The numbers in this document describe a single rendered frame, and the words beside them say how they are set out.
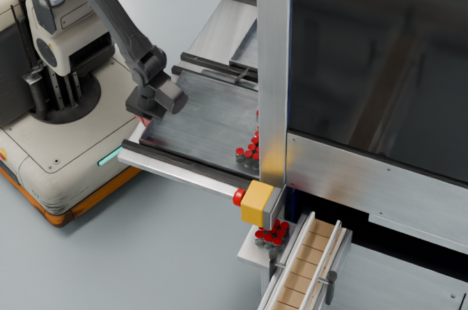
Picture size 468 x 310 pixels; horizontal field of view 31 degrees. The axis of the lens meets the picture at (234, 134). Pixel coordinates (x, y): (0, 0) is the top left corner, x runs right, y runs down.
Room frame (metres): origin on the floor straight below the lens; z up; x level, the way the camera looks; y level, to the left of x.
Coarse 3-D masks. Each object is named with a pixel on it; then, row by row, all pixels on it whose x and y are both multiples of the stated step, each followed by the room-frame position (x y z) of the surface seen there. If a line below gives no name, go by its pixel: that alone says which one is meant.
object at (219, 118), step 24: (192, 96) 1.52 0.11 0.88; (216, 96) 1.51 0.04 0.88; (240, 96) 1.51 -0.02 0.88; (168, 120) 1.44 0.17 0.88; (192, 120) 1.43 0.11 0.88; (216, 120) 1.43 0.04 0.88; (240, 120) 1.43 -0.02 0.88; (144, 144) 1.34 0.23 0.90; (168, 144) 1.36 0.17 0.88; (192, 144) 1.35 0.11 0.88; (216, 144) 1.35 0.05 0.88; (240, 144) 1.34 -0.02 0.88; (216, 168) 1.26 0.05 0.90; (240, 168) 1.27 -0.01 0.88
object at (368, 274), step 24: (288, 216) 1.12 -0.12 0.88; (336, 216) 1.11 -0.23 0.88; (360, 240) 1.04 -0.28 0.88; (384, 240) 1.04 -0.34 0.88; (408, 240) 1.03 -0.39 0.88; (360, 264) 1.03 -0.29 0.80; (384, 264) 1.00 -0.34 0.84; (408, 264) 0.98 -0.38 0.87; (432, 264) 0.97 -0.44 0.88; (456, 264) 0.97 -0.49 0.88; (336, 288) 1.05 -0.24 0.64; (360, 288) 1.02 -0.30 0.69; (384, 288) 1.00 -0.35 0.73; (408, 288) 0.97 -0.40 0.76; (432, 288) 0.95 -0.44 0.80; (456, 288) 0.92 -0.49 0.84
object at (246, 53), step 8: (256, 16) 1.79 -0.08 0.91; (256, 24) 1.78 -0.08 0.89; (248, 32) 1.73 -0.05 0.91; (256, 32) 1.75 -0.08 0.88; (248, 40) 1.72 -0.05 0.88; (256, 40) 1.72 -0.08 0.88; (240, 48) 1.68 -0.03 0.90; (248, 48) 1.69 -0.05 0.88; (256, 48) 1.69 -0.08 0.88; (232, 56) 1.63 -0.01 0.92; (240, 56) 1.66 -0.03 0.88; (248, 56) 1.66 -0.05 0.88; (256, 56) 1.66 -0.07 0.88; (232, 64) 1.61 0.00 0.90; (240, 64) 1.60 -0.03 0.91; (248, 64) 1.63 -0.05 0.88; (256, 64) 1.63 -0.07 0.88; (256, 72) 1.58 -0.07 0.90
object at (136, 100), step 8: (136, 88) 1.44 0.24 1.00; (136, 96) 1.42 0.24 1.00; (144, 96) 1.38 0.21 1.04; (128, 104) 1.39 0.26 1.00; (136, 104) 1.39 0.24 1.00; (144, 104) 1.38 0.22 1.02; (152, 104) 1.37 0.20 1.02; (160, 104) 1.40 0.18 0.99; (144, 112) 1.37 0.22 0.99; (152, 112) 1.37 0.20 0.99; (160, 112) 1.37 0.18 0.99; (160, 120) 1.36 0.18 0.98
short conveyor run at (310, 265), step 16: (304, 224) 1.06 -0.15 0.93; (320, 224) 1.06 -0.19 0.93; (336, 224) 1.03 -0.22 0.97; (304, 240) 1.02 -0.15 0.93; (320, 240) 1.01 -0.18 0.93; (336, 240) 1.01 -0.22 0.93; (272, 256) 0.94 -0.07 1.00; (288, 256) 0.98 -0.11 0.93; (304, 256) 0.97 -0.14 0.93; (320, 256) 0.97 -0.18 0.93; (336, 256) 0.97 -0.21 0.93; (272, 272) 0.93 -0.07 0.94; (288, 272) 0.92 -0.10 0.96; (304, 272) 0.93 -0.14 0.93; (320, 272) 0.91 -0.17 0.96; (336, 272) 0.94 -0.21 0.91; (272, 288) 0.90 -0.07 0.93; (288, 288) 0.90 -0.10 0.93; (304, 288) 0.89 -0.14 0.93; (320, 288) 0.89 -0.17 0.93; (272, 304) 0.84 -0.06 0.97; (288, 304) 0.86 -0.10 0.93; (304, 304) 0.84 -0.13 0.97; (320, 304) 0.85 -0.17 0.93
